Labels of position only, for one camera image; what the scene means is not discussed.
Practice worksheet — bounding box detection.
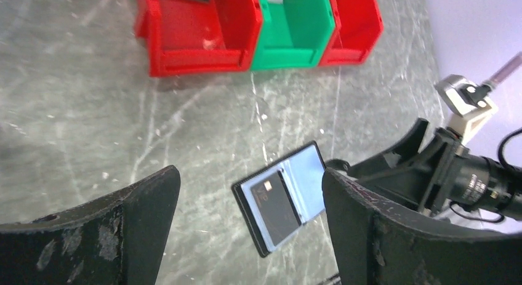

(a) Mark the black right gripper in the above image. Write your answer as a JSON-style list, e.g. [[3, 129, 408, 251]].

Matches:
[[348, 118, 521, 220]]

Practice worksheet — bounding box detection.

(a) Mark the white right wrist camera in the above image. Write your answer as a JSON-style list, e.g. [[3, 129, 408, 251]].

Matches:
[[435, 74, 499, 145]]

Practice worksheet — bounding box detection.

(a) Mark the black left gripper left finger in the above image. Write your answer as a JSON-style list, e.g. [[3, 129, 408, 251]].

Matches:
[[1, 165, 181, 284]]

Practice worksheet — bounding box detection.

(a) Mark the black VIP card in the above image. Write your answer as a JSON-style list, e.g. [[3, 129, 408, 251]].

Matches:
[[250, 170, 302, 246]]

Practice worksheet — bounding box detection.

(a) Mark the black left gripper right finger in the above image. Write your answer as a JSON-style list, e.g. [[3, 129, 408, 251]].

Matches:
[[322, 169, 521, 284]]

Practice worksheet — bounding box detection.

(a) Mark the green plastic bin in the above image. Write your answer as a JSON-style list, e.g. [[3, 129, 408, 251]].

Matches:
[[250, 0, 335, 71]]

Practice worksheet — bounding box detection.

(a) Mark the black leather card holder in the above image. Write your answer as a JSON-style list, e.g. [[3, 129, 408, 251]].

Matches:
[[231, 140, 350, 258]]

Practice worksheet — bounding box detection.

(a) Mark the red plastic bin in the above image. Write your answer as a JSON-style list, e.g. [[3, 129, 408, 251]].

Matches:
[[134, 0, 263, 78], [318, 0, 383, 66]]

